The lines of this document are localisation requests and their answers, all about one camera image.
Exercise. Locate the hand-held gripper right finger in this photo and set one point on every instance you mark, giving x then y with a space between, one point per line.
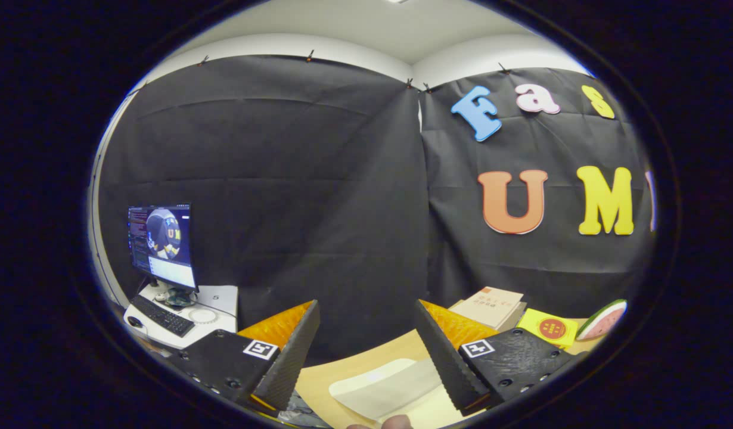
444 363

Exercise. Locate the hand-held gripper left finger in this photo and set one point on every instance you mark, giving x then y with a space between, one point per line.
286 363

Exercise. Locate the yellow flat box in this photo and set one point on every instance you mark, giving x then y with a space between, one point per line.
548 328

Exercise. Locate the beige book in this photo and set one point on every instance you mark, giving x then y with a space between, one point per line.
491 305

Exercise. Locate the white computer desk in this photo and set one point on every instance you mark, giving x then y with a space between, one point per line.
220 322

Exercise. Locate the white round object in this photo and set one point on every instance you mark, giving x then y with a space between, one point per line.
203 316

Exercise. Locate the black keyboard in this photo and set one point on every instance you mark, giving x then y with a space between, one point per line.
162 316

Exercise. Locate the black computer mouse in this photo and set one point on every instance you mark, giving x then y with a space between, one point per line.
135 322

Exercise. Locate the watermelon slice plush toy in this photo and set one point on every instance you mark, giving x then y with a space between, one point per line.
603 320

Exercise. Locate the computer monitor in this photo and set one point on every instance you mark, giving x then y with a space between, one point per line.
164 244

